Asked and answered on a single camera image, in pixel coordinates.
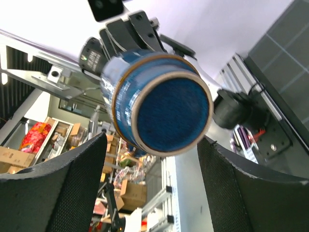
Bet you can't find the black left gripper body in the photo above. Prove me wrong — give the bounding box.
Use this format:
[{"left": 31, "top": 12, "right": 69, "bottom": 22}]
[{"left": 99, "top": 11, "right": 196, "bottom": 58}]

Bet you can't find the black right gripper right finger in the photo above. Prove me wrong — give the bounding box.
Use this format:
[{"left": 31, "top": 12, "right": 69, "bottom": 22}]
[{"left": 197, "top": 137, "right": 309, "bottom": 232}]

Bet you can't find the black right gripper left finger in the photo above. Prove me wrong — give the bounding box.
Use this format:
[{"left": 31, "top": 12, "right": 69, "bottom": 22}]
[{"left": 0, "top": 133, "right": 107, "bottom": 232}]

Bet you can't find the dark blue mug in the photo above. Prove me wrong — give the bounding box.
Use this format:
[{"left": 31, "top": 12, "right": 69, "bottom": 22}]
[{"left": 101, "top": 50, "right": 213, "bottom": 157}]

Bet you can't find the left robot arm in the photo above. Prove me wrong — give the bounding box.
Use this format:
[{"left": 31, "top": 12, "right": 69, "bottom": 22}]
[{"left": 79, "top": 11, "right": 270, "bottom": 131}]

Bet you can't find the red patterned bag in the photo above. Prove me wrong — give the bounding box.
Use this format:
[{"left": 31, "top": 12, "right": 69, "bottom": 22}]
[{"left": 19, "top": 122, "right": 52, "bottom": 154}]

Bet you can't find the cardboard box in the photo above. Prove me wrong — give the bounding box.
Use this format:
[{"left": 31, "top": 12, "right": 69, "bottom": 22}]
[{"left": 120, "top": 180, "right": 147, "bottom": 211}]

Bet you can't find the black grid mat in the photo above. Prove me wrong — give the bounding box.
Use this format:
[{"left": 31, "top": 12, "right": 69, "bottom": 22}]
[{"left": 245, "top": 0, "right": 309, "bottom": 145}]

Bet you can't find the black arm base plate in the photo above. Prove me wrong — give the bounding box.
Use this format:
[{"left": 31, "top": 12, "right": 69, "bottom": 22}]
[{"left": 248, "top": 83, "right": 293, "bottom": 164}]

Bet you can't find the aluminium frame rail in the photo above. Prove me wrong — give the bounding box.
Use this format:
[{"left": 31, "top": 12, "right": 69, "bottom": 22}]
[{"left": 216, "top": 54, "right": 283, "bottom": 121}]

